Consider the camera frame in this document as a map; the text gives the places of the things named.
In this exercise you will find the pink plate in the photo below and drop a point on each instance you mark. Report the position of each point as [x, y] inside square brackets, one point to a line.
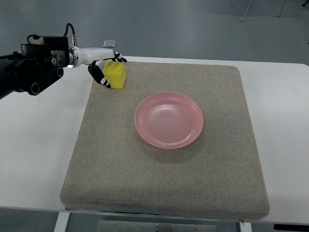
[169, 120]

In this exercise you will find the yellow foam block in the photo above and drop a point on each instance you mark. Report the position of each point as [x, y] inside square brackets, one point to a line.
[115, 73]

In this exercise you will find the clear floor socket cover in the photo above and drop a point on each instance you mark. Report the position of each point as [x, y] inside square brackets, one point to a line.
[109, 44]

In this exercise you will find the white table leg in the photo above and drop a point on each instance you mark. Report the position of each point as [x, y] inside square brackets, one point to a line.
[62, 222]

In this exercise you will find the grey fabric cushion mat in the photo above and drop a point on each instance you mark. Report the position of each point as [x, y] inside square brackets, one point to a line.
[218, 176]

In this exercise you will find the chair legs in background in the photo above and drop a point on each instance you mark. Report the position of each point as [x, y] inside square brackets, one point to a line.
[276, 9]

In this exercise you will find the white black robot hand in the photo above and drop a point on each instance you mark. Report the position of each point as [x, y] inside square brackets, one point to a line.
[89, 56]

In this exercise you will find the metal base plate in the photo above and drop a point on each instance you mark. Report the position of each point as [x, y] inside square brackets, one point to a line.
[130, 226]

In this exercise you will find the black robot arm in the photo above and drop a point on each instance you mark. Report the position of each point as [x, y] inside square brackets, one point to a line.
[39, 64]

